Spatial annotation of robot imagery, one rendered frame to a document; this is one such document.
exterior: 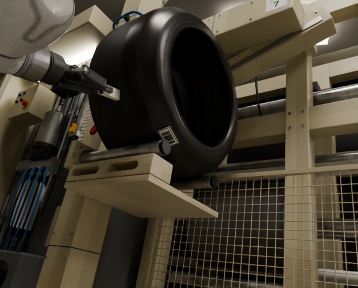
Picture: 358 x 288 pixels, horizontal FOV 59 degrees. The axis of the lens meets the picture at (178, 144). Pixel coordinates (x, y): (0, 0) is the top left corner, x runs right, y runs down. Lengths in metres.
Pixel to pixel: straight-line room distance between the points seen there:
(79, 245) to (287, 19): 1.19
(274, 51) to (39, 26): 1.15
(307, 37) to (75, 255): 1.26
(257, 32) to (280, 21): 0.11
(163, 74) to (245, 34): 0.70
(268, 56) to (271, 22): 0.15
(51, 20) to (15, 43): 0.08
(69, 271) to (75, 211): 0.19
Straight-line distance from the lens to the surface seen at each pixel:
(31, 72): 0.77
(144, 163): 0.84
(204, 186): 1.09
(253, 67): 1.56
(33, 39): 0.60
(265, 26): 1.51
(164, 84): 0.92
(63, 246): 1.15
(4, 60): 0.70
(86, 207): 1.15
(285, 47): 1.54
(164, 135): 0.91
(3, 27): 0.61
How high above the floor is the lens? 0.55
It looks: 25 degrees up
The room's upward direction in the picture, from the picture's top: 10 degrees clockwise
